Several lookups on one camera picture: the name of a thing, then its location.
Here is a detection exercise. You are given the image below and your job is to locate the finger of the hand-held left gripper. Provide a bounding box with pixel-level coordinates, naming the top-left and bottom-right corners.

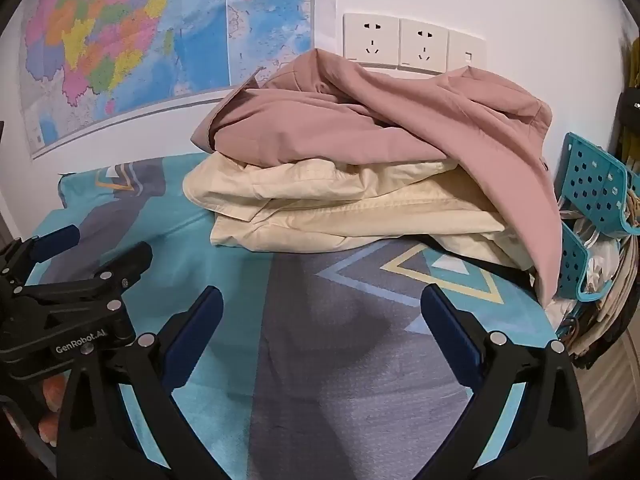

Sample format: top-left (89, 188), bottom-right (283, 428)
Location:
top-left (19, 241), bottom-right (153, 317)
top-left (0, 225), bottom-right (81, 282)

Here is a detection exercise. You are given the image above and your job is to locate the black object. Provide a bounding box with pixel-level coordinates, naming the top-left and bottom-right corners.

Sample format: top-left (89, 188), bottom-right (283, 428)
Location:
top-left (617, 87), bottom-right (640, 131)

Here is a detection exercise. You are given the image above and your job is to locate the white wall socket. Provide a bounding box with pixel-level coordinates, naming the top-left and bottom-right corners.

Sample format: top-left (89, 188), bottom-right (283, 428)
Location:
top-left (343, 12), bottom-right (401, 66)
top-left (398, 18), bottom-right (451, 72)

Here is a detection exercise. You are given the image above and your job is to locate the pile of pale cloths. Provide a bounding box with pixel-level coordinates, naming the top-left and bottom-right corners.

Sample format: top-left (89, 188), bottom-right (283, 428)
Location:
top-left (545, 200), bottom-right (640, 361)

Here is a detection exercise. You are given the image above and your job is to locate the pink coat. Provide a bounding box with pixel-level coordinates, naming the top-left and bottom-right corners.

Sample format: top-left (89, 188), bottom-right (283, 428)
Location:
top-left (191, 49), bottom-right (563, 306)

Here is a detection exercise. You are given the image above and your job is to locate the teal perforated plastic basket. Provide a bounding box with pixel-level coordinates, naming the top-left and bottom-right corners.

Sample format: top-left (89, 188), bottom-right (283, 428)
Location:
top-left (555, 222), bottom-right (636, 302)
top-left (560, 132), bottom-right (640, 238)

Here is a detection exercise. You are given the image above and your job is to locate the dark yellow cloth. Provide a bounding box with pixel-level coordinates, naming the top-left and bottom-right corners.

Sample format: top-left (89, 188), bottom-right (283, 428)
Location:
top-left (626, 37), bottom-right (640, 92)

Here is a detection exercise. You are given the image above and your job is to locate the cream coat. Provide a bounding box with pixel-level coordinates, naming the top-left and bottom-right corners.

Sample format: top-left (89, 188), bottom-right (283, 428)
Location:
top-left (182, 152), bottom-right (538, 276)

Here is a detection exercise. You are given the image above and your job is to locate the colourful wall map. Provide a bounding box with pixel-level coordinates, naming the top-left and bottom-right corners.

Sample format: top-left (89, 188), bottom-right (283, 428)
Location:
top-left (19, 0), bottom-right (336, 161)

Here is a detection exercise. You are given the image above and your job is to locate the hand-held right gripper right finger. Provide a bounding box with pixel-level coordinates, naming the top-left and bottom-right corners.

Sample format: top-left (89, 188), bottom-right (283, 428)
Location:
top-left (421, 284), bottom-right (588, 480)

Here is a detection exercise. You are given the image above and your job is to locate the teal grey printed bed sheet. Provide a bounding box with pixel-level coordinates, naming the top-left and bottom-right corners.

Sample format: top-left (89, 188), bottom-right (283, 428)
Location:
top-left (25, 152), bottom-right (566, 480)

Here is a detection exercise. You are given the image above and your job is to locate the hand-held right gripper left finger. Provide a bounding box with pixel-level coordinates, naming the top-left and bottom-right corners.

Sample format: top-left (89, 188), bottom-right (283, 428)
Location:
top-left (56, 286), bottom-right (224, 480)

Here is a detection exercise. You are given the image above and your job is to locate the person's left hand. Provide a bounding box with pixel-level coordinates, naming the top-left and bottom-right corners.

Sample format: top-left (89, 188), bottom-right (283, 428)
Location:
top-left (39, 374), bottom-right (68, 447)

